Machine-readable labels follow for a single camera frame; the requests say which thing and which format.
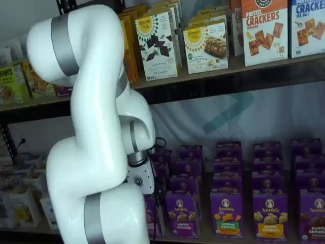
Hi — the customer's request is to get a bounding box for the purple Z Bar box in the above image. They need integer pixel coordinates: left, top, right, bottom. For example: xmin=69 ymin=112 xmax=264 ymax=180
xmin=54 ymin=85 xmax=75 ymax=99

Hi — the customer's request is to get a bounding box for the thin black cable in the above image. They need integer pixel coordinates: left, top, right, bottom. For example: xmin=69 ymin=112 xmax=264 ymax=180
xmin=149 ymin=136 xmax=167 ymax=155

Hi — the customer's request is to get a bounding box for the Simple Mills bar box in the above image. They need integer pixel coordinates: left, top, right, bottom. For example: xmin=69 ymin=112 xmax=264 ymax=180
xmin=188 ymin=9 xmax=229 ymax=28
xmin=183 ymin=22 xmax=229 ymax=75

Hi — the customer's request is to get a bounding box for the yellow green snack box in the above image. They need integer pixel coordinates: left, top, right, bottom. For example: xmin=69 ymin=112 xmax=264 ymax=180
xmin=22 ymin=60 xmax=56 ymax=99

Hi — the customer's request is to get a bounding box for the Simple Mills sweet thins box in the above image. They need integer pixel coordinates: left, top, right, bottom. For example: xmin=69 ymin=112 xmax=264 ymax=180
xmin=134 ymin=11 xmax=179 ymax=81
xmin=152 ymin=0 xmax=183 ymax=69

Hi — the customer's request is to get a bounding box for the green Bobo's box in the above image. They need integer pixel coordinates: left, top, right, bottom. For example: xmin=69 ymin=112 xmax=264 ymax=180
xmin=0 ymin=60 xmax=30 ymax=105

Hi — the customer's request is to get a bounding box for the purple Annie's hidden veggies box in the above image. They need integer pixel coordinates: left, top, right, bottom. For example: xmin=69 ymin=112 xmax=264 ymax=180
xmin=214 ymin=157 xmax=242 ymax=177
xmin=216 ymin=141 xmax=242 ymax=160
xmin=212 ymin=175 xmax=244 ymax=194
xmin=210 ymin=192 xmax=244 ymax=239

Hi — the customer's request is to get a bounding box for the orange box woman print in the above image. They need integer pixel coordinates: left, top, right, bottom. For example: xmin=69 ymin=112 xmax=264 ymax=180
xmin=118 ymin=5 xmax=141 ymax=85

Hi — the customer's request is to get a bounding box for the white organic pantry box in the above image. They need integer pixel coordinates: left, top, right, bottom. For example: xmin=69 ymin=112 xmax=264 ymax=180
xmin=23 ymin=172 xmax=49 ymax=195
xmin=39 ymin=195 xmax=61 ymax=229
xmin=9 ymin=185 xmax=42 ymax=226

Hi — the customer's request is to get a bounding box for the purple Annie's chocolate grahams box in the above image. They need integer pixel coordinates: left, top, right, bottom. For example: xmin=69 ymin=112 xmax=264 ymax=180
xmin=290 ymin=138 xmax=323 ymax=158
xmin=299 ymin=188 xmax=325 ymax=244
xmin=296 ymin=172 xmax=325 ymax=191
xmin=294 ymin=155 xmax=325 ymax=175

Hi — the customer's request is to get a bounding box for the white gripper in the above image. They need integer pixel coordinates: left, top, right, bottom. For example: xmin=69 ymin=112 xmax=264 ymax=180
xmin=126 ymin=162 xmax=166 ymax=204

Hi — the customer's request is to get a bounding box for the pretzel crackers sea salt box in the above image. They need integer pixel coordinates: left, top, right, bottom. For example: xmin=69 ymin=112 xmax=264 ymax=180
xmin=290 ymin=0 xmax=325 ymax=59

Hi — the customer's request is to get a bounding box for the purple Annie's box pink patch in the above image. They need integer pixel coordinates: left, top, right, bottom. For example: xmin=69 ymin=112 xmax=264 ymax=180
xmin=144 ymin=195 xmax=166 ymax=241
xmin=152 ymin=161 xmax=170 ymax=178
xmin=151 ymin=148 xmax=174 ymax=163

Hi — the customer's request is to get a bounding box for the purple Annie's bunny grahams box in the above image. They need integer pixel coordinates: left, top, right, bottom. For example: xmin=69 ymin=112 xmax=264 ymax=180
xmin=169 ymin=175 xmax=203 ymax=195
xmin=179 ymin=144 xmax=203 ymax=161
xmin=174 ymin=159 xmax=203 ymax=177
xmin=166 ymin=192 xmax=203 ymax=239

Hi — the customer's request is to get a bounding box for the pretzel crackers cheddar box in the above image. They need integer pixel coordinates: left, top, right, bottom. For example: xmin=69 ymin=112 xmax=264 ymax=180
xmin=241 ymin=0 xmax=289 ymax=67

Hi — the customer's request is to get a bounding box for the dark metal upper shelf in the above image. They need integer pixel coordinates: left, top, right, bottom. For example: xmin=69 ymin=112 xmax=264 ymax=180
xmin=132 ymin=52 xmax=325 ymax=89

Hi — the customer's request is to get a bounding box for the white backdrop sheet teal mark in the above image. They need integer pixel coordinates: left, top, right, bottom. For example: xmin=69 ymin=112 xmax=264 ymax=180
xmin=149 ymin=86 xmax=325 ymax=158

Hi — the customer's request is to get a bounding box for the wooden shelf board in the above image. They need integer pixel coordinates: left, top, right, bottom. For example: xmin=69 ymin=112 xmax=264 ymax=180
xmin=0 ymin=95 xmax=73 ymax=112
xmin=152 ymin=235 xmax=303 ymax=244

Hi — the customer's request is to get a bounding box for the black metal shelf rack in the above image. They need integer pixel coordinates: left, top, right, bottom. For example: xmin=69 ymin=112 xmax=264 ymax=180
xmin=0 ymin=100 xmax=74 ymax=166
xmin=57 ymin=0 xmax=325 ymax=244

